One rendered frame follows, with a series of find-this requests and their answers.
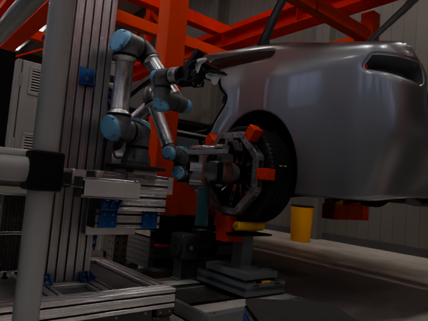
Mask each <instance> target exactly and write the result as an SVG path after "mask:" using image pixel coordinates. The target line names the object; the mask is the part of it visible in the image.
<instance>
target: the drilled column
mask: <svg viewBox="0 0 428 321"><path fill-rule="evenodd" d="M127 240H128V234H112V235H108V247H107V254H106V258H107V259H109V260H112V261H113V262H116V263H118V264H121V265H123V266H125V260H126V253H127Z"/></svg>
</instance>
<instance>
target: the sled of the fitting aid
mask: <svg viewBox="0 0 428 321"><path fill-rule="evenodd" d="M196 279H197V280H201V281H202V282H205V283H209V284H210V285H214V286H216V287H219V288H221V289H224V290H227V291H229V292H232V293H234V294H237V295H239V296H242V297H245V298H248V297H255V296H263V295H268V294H277V293H281V292H285V280H281V279H279V278H266V279H260V280H248V281H244V280H241V279H239V278H235V277H233V276H229V275H226V274H223V273H220V272H218V271H214V270H212V269H208V268H206V267H203V268H198V269H197V278H196Z"/></svg>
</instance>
